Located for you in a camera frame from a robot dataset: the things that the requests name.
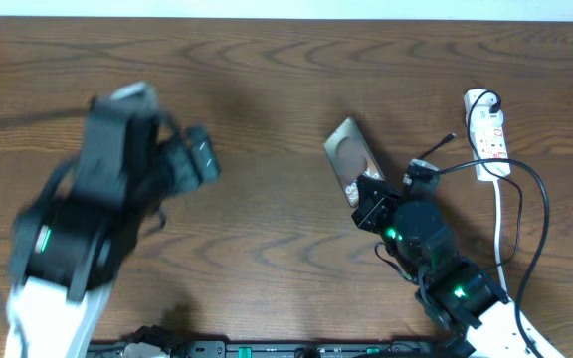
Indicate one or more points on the Galaxy S25 Ultra smartphone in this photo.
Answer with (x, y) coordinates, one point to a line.
(350, 157)

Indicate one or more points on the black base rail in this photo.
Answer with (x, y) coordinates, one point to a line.
(156, 341)

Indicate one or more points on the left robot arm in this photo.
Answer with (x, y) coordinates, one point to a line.
(70, 243)

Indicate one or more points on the white power strip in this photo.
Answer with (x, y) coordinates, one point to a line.
(485, 120)

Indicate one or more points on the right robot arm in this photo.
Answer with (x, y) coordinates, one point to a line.
(455, 293)

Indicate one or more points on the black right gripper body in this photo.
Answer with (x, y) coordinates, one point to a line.
(377, 218)

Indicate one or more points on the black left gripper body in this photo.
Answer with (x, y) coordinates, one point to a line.
(184, 162)

